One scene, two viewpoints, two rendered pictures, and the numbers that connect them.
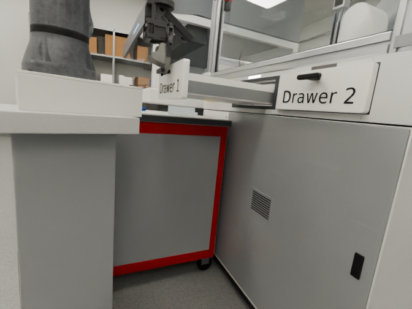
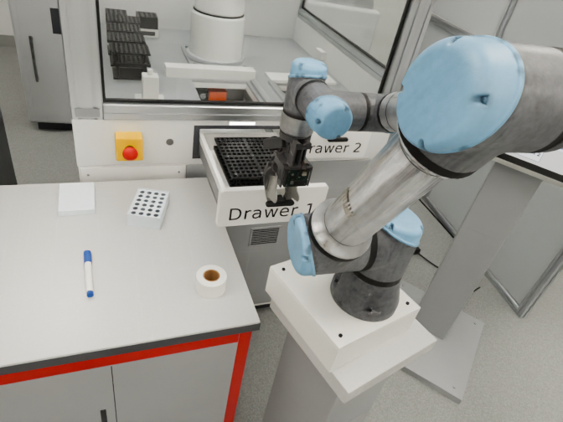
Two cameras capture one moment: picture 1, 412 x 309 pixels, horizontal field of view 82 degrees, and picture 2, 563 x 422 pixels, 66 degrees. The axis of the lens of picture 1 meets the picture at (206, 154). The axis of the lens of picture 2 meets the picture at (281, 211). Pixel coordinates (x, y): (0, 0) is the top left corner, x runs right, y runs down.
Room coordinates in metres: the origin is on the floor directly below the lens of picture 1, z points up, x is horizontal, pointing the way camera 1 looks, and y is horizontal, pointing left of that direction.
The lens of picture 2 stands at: (0.81, 1.05, 1.52)
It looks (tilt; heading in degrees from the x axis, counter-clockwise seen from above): 36 degrees down; 269
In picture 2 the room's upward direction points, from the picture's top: 12 degrees clockwise
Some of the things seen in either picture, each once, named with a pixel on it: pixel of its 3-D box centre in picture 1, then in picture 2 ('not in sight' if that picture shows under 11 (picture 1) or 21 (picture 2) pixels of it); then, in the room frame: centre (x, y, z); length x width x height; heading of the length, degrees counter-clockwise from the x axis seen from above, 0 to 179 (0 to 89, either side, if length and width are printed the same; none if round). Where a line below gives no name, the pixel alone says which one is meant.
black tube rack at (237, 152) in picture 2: not in sight; (250, 165); (0.90, -0.04, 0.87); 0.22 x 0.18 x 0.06; 115
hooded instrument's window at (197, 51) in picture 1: (187, 76); not in sight; (2.65, 0.27, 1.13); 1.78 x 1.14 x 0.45; 25
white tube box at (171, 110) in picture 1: (181, 110); (148, 208); (1.14, 0.14, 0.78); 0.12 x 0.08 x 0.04; 97
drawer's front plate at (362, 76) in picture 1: (316, 90); (330, 142); (0.67, -0.29, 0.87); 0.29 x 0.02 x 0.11; 25
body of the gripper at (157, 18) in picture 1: (159, 23); (291, 156); (0.80, 0.18, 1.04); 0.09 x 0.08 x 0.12; 115
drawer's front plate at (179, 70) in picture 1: (171, 82); (272, 204); (0.82, 0.14, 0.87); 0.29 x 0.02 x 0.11; 25
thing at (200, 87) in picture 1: (225, 92); (250, 164); (0.91, -0.05, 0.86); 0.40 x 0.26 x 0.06; 115
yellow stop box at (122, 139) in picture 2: not in sight; (129, 146); (1.25, 0.01, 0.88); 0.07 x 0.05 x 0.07; 25
